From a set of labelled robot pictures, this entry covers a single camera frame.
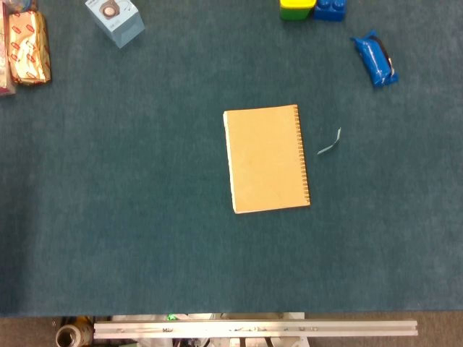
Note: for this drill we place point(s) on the light green paper strip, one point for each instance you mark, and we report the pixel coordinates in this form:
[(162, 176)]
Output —
[(327, 149)]

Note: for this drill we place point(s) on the brown spiral notebook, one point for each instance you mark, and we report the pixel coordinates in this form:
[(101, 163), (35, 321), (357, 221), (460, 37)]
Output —
[(267, 159)]

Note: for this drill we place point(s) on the teal table cloth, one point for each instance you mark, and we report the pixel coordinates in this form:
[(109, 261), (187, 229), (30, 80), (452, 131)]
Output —
[(144, 180)]

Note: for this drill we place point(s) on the green container yellow lid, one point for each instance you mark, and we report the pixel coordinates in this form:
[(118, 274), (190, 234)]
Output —
[(294, 11)]

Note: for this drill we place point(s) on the blue snack packet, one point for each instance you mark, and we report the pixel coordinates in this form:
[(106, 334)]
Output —
[(376, 59)]

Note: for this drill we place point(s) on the light blue speaker box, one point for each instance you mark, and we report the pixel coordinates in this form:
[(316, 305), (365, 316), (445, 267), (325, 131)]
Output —
[(119, 25)]

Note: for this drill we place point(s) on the blue toy brick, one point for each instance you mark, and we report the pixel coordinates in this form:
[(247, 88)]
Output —
[(329, 12)]

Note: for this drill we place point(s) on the brown tape roll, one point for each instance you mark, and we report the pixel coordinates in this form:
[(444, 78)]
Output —
[(70, 336)]

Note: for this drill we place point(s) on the gold snack package red print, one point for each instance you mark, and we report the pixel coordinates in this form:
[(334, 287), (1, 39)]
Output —
[(29, 47)]

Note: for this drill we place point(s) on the pink floral box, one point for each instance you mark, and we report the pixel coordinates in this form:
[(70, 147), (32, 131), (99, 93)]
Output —
[(4, 54)]

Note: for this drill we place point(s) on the aluminium profile rail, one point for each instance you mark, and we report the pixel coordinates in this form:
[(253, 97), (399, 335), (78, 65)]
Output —
[(253, 329)]

